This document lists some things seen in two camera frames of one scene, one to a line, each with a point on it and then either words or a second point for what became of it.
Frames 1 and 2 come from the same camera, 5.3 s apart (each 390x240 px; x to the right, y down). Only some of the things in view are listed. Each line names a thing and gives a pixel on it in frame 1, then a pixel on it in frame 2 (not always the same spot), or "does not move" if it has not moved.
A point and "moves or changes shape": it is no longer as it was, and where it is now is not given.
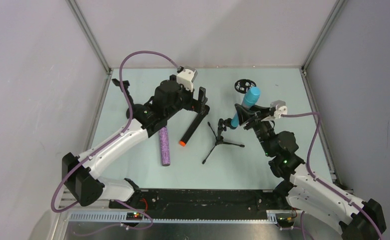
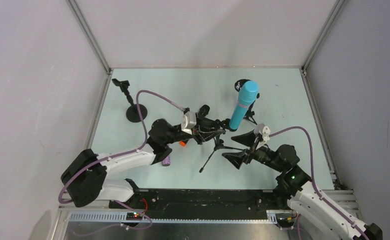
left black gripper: x=197 y=102 to x=203 y=129
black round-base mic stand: x=136 y=108 does not move
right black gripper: x=250 y=114 to x=250 y=150
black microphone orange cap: x=206 y=110 does not move
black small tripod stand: x=222 y=124 moves or changes shape
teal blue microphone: x=251 y=98 moves or changes shape
